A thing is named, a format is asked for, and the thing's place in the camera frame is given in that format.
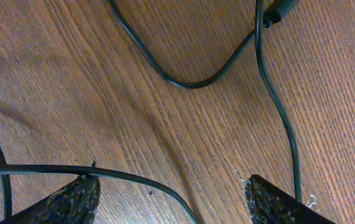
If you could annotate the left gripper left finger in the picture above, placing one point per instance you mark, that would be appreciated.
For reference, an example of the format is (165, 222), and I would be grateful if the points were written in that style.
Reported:
(76, 202)

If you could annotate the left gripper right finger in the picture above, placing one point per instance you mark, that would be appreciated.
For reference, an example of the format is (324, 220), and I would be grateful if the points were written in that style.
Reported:
(269, 204)

